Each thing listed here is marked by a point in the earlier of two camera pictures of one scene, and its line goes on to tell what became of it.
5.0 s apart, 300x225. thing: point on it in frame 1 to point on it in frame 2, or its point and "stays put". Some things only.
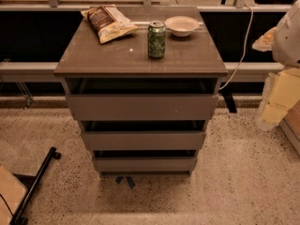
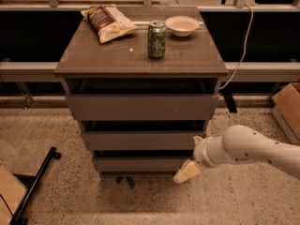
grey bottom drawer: (144, 163) stays put
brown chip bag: (109, 22) stays put
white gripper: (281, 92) to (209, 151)
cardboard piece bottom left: (13, 191) stays put
